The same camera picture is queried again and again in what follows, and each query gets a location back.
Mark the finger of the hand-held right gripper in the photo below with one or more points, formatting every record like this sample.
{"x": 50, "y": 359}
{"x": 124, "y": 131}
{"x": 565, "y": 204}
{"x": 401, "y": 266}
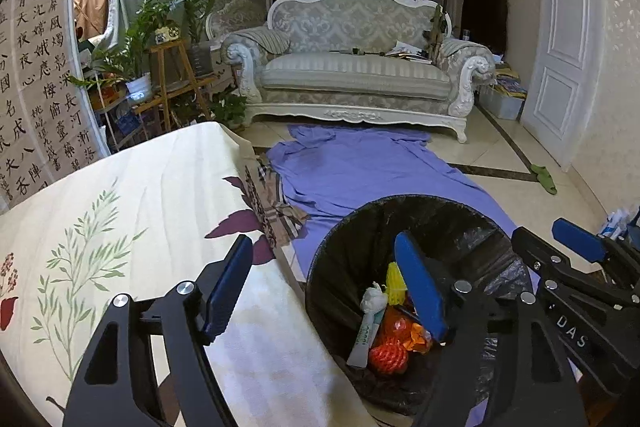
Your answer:
{"x": 530, "y": 247}
{"x": 580, "y": 241}

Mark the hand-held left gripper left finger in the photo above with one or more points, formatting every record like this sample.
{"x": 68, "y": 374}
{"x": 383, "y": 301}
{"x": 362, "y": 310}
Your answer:
{"x": 227, "y": 292}

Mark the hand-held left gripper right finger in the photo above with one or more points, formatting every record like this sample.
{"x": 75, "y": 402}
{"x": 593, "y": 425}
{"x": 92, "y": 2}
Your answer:
{"x": 420, "y": 287}

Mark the orange plastic bag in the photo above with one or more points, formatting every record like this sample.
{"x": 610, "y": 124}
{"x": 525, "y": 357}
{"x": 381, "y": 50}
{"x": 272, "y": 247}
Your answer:
{"x": 395, "y": 327}

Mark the white plastic bag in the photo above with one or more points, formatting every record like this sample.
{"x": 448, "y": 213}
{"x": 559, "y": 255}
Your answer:
{"x": 372, "y": 299}

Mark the orange paper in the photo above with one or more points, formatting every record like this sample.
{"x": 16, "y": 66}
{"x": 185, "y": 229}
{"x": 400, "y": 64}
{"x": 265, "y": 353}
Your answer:
{"x": 420, "y": 339}

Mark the white blue squeeze tube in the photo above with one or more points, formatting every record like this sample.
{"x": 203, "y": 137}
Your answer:
{"x": 364, "y": 342}

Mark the bin with black bag liner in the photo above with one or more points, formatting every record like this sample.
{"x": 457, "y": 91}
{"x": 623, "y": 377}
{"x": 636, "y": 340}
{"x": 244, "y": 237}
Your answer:
{"x": 360, "y": 232}

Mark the white blue sneaker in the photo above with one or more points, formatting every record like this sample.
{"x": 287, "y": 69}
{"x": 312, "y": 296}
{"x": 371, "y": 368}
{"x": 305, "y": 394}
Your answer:
{"x": 614, "y": 222}

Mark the green slipper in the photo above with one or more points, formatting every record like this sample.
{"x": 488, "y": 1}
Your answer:
{"x": 544, "y": 179}

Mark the beige plaid cloth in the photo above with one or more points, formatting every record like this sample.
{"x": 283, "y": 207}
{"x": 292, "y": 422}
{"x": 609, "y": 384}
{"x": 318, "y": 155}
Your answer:
{"x": 272, "y": 207}

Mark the purple floor cloth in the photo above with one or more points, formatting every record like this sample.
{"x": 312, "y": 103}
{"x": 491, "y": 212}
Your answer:
{"x": 375, "y": 167}

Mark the cream floral tablecloth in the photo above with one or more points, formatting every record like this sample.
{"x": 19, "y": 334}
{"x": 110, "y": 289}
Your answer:
{"x": 150, "y": 177}

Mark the grey storage box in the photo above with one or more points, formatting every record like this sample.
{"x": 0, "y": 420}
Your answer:
{"x": 502, "y": 104}

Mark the stack of blue yellow packets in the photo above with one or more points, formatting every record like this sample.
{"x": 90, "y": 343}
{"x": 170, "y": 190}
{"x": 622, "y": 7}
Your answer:
{"x": 510, "y": 82}

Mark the white panelled door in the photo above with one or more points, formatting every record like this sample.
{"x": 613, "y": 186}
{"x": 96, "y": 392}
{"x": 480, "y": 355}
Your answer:
{"x": 565, "y": 57}

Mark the small leafy floor plant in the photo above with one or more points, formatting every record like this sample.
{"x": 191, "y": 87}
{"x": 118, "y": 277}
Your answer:
{"x": 230, "y": 107}

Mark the blue crate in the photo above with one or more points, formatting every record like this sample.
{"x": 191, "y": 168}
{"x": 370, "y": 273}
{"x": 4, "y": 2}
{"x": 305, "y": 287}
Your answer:
{"x": 127, "y": 122}

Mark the low wooden plant shelf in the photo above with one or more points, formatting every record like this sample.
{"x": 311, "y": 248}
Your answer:
{"x": 150, "y": 104}

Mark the white metal rack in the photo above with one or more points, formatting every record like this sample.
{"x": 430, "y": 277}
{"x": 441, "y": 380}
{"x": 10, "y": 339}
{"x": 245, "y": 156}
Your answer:
{"x": 102, "y": 117}

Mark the white ornate sofa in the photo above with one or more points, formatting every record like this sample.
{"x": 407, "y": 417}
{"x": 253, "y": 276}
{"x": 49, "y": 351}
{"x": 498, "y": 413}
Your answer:
{"x": 350, "y": 77}

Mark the leafy plant in white pot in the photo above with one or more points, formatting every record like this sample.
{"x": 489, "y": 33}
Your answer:
{"x": 139, "y": 88}

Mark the dark board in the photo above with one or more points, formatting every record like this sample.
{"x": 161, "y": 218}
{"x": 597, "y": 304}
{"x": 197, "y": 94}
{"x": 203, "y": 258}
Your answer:
{"x": 482, "y": 22}

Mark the loose papers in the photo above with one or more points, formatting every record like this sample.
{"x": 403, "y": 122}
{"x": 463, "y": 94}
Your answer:
{"x": 405, "y": 52}

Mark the tall plant in dark pot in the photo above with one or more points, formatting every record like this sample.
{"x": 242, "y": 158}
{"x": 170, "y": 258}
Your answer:
{"x": 200, "y": 59}

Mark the wooden toy rifle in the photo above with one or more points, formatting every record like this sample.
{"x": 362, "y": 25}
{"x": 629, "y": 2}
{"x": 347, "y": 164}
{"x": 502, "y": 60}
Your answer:
{"x": 434, "y": 32}

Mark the thin black rod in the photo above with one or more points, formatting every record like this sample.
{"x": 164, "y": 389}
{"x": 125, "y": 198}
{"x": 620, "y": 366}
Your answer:
{"x": 357, "y": 52}

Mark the wooden plant stand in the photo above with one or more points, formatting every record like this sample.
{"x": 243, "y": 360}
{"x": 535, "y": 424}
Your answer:
{"x": 167, "y": 47}

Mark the striped blanket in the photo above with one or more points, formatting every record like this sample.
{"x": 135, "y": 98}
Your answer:
{"x": 270, "y": 39}

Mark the small white retro radio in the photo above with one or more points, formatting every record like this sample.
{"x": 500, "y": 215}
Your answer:
{"x": 166, "y": 34}

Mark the white ornate armchair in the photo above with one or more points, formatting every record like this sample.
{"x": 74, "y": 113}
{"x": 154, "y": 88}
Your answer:
{"x": 235, "y": 14}

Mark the calligraphy wall scroll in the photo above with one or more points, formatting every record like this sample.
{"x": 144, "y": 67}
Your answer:
{"x": 55, "y": 57}
{"x": 15, "y": 117}

